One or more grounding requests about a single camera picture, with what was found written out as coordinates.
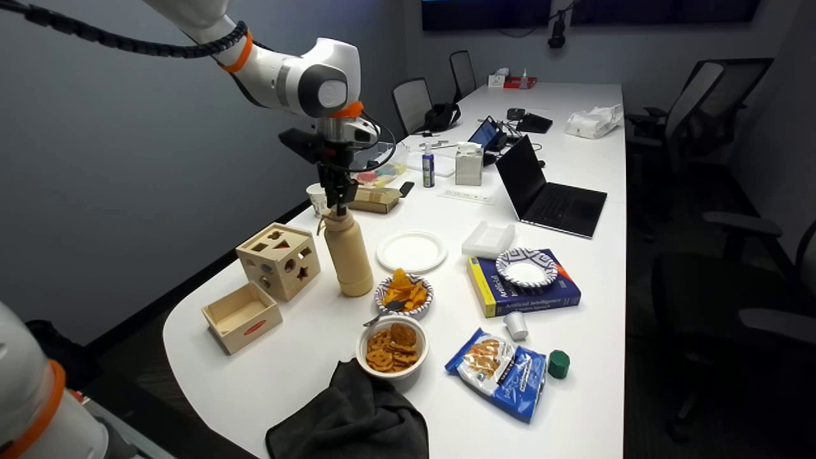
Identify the black bag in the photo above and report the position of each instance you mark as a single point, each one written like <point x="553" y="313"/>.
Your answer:
<point x="441" y="118"/>

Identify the blue and white bottle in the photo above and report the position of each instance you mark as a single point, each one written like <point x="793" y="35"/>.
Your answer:
<point x="428" y="169"/>

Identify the white bowl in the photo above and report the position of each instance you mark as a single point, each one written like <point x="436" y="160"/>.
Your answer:
<point x="395" y="376"/>

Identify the wooden shape sorter cube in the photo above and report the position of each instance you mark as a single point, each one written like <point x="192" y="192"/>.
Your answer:
<point x="279" y="261"/>

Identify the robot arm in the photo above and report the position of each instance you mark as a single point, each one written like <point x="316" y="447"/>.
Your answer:
<point x="290" y="75"/>

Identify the patterned paper bowl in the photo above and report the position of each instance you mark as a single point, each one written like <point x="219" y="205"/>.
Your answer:
<point x="526" y="271"/>

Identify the blue snack bag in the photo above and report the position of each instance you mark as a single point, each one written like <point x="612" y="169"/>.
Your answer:
<point x="503" y="376"/>

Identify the red box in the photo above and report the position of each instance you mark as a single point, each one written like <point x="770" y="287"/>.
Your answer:
<point x="517" y="83"/>

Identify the heap of orange chips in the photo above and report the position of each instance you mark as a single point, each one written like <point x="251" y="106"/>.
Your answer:
<point x="407" y="290"/>

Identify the dark grey cloth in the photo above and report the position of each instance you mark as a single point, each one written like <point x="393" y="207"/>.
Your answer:
<point x="357" y="421"/>

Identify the black laptop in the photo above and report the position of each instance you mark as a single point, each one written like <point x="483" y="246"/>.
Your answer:
<point x="554" y="204"/>

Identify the metal spoon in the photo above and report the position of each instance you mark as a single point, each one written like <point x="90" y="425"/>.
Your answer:
<point x="385" y="310"/>

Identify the tablet with stand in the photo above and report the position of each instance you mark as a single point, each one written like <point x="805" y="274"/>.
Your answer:
<point x="486" y="134"/>

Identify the white plastic bag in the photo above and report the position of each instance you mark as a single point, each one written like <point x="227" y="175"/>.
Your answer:
<point x="593" y="121"/>

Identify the blue and yellow book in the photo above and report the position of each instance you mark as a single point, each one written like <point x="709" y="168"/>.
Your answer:
<point x="529" y="298"/>

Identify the grey mesh office chair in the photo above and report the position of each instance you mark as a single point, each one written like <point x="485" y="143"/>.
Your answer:
<point x="412" y="103"/>
<point x="462" y="73"/>

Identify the white paper plate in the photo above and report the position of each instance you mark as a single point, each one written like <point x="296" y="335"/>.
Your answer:
<point x="411" y="252"/>

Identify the open wooden box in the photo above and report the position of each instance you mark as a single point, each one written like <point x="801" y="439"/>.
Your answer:
<point x="245" y="326"/>

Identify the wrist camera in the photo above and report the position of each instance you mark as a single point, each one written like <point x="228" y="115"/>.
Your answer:
<point x="299" y="143"/>

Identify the clear sanitizer bottle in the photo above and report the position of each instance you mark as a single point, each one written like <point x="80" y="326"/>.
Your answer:
<point x="524" y="79"/>

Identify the white paper cup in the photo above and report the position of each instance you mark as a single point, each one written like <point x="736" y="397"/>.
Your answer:
<point x="317" y="199"/>

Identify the small white tissue box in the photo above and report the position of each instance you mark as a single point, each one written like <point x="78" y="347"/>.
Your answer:
<point x="496" y="80"/>

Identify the small white cup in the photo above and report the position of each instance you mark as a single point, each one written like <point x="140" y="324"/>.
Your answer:
<point x="515" y="325"/>

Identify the heap of pretzels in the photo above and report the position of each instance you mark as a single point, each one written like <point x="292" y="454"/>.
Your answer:
<point x="392" y="349"/>

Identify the wall monitor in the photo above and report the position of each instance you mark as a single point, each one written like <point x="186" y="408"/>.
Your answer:
<point x="663" y="9"/>
<point x="484" y="13"/>

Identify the tan brown bottle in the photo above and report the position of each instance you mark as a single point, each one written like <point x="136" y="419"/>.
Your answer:
<point x="347" y="258"/>

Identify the black office chair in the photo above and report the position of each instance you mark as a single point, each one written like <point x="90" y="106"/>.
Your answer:
<point x="695" y="108"/>
<point x="714" y="299"/>

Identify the camera on mount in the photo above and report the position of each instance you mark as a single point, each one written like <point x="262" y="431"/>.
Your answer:
<point x="557" y="32"/>

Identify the small cardboard box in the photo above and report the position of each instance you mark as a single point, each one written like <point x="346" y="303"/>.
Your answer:
<point x="376" y="201"/>

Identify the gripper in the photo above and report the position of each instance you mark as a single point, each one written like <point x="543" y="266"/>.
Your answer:
<point x="338" y="155"/>

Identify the white plastic tray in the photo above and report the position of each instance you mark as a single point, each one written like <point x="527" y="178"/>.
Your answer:
<point x="488" y="241"/>

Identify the white paper sheet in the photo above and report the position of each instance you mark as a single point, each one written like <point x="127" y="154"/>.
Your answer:
<point x="468" y="196"/>

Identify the clear plastic box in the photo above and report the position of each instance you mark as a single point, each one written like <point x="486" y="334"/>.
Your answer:
<point x="382" y="169"/>

